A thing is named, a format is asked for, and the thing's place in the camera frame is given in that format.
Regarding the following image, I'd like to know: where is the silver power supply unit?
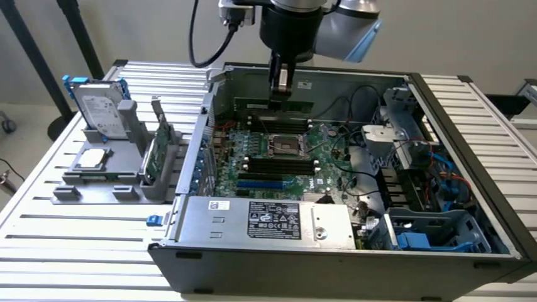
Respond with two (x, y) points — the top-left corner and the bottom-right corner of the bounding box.
(175, 196), (359, 250)

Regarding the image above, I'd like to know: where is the green RAM stick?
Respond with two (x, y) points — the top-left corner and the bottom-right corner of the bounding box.
(233, 96), (316, 115)

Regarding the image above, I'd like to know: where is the green Dell motherboard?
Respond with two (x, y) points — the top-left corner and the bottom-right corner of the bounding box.
(212, 118), (367, 204)

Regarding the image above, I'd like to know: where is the black open PC case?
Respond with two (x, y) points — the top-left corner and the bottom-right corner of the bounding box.
(147, 62), (537, 296)

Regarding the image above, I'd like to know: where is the grey parts rack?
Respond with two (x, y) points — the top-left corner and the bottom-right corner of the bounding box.
(51, 99), (187, 206)

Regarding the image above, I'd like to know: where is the grey disk bay cage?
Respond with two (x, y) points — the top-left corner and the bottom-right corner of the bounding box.
(383, 206), (493, 253)

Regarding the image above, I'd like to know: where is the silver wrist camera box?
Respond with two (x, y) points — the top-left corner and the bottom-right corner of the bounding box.
(217, 0), (257, 31)

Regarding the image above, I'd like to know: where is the black camera cable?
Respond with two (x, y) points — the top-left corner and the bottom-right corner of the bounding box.
(187, 0), (237, 68)

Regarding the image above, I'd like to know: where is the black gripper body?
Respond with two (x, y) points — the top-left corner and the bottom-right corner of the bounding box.
(259, 4), (325, 63)

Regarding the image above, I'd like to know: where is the grey caster wheel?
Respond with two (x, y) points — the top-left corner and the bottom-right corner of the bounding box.
(0, 111), (19, 134)

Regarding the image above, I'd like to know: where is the black RAM slot bank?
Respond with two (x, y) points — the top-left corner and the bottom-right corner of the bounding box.
(245, 112), (312, 134)
(243, 156), (316, 176)

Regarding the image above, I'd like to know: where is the CPU socket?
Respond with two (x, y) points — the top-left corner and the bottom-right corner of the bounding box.
(261, 133), (311, 159)

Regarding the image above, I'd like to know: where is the metal disk bay bracket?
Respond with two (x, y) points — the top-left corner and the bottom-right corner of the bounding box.
(360, 87), (441, 172)

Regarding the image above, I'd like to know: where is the silver CPU chip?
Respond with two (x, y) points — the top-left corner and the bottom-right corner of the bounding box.
(80, 148), (109, 168)

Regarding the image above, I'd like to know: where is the blue expansion slot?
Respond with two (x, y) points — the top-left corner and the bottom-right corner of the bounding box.
(237, 179), (284, 190)

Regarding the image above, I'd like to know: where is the green graphics card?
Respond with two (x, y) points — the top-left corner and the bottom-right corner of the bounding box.
(140, 95), (173, 185)

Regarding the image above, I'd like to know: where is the hard disk with blue bracket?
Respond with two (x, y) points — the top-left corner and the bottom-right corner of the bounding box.
(61, 74), (129, 140)

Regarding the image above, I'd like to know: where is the thin black cable with clip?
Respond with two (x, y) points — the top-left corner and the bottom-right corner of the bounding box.
(0, 158), (27, 193)

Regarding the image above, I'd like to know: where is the red wire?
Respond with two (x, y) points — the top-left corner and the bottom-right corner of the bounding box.
(455, 174), (474, 191)

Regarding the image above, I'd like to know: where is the black stand pole with base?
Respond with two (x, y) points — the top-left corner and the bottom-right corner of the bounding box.
(0, 0), (81, 142)

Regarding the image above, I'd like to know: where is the black wire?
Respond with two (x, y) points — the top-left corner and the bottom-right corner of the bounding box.
(313, 86), (384, 124)

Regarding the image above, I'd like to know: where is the blue wire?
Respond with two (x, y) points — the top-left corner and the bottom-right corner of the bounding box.
(427, 150), (459, 210)

